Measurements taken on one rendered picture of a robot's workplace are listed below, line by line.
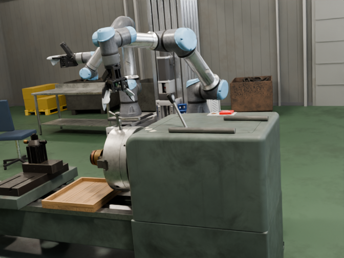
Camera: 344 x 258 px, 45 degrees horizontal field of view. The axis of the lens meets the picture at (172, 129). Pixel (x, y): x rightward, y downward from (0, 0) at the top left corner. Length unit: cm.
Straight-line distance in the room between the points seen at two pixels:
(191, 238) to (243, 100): 666
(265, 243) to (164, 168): 50
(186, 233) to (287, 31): 797
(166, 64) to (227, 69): 729
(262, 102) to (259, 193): 672
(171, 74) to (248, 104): 573
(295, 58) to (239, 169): 792
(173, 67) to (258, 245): 140
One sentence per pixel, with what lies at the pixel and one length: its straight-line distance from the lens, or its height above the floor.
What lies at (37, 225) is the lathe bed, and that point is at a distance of 228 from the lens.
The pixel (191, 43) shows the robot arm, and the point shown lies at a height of 160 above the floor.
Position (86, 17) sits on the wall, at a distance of 1185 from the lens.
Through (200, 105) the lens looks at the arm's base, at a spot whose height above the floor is 123.
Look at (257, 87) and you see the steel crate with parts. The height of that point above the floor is 60.
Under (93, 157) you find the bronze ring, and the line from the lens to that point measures 210.
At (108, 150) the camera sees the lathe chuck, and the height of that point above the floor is 116.
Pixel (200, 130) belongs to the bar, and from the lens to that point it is 165.
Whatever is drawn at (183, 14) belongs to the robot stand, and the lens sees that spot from 270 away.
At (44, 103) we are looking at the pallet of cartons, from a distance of 1124.
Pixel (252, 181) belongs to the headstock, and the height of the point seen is 107.
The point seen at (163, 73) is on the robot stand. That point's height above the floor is 142.
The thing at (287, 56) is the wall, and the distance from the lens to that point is 949.
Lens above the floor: 163
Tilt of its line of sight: 12 degrees down
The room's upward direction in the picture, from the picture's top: 5 degrees counter-clockwise
